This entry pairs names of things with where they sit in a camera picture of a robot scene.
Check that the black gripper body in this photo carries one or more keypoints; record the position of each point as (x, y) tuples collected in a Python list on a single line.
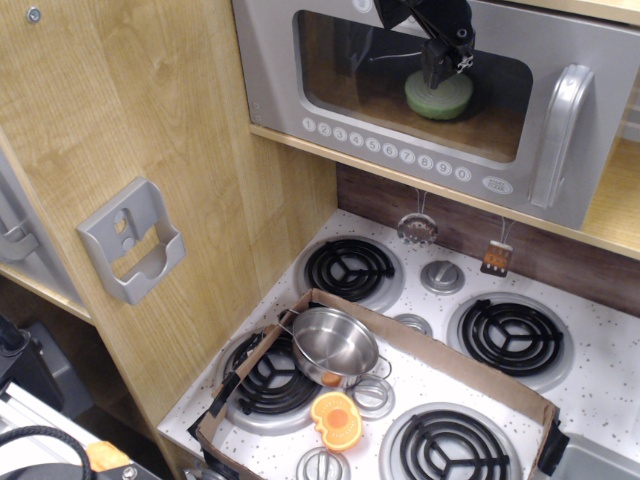
[(446, 22)]

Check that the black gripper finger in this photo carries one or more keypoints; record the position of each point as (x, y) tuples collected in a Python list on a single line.
[(437, 63)]

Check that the silver toy microwave door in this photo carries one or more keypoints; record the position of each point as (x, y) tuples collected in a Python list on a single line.
[(512, 105)]

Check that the green toy onion half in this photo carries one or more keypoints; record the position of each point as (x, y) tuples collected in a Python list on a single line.
[(447, 102)]

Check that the hanging silver strainer toy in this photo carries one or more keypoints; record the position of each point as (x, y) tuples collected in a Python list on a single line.
[(418, 228)]

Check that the hanging brown spatula toy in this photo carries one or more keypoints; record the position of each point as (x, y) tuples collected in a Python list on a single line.
[(499, 253)]

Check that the grey back stove knob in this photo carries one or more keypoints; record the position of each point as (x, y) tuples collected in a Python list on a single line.
[(442, 277)]

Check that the grey stove knob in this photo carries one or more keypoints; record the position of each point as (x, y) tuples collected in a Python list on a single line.
[(322, 464), (415, 322), (442, 277), (373, 396)]

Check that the back left black burner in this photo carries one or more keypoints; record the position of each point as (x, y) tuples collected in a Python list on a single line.
[(355, 268)]

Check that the black burner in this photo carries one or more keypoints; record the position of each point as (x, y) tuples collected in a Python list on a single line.
[(515, 335), (447, 441), (355, 268), (275, 397)]

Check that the grey middle stove knob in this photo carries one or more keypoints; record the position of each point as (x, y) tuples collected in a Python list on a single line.
[(415, 322)]

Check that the back right black burner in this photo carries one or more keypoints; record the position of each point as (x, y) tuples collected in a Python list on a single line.
[(515, 335)]

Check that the stainless steel pot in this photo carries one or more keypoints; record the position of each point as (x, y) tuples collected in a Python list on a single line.
[(331, 347)]

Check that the grey centre stove knob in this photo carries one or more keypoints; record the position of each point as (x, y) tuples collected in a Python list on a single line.
[(373, 396)]

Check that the brown cardboard barrier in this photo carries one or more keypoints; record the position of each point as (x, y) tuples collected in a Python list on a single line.
[(422, 370)]

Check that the orange toy fruit half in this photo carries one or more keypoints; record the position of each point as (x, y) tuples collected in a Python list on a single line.
[(338, 421)]

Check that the front left black burner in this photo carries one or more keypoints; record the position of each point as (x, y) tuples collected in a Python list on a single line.
[(275, 397)]

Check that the front right black burner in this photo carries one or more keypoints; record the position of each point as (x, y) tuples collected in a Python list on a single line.
[(447, 441)]

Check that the grey front stove knob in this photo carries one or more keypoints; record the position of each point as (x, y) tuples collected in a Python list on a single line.
[(322, 464)]

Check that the grey sink basin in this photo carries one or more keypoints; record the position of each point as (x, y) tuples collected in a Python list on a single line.
[(584, 459)]

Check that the black box on floor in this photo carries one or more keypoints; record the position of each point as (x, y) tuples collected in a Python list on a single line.
[(32, 359)]

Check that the grey wall phone holder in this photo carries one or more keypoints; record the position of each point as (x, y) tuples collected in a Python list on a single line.
[(112, 231)]

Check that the grey fridge door handle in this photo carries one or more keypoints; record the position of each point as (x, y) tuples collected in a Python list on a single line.
[(25, 245)]

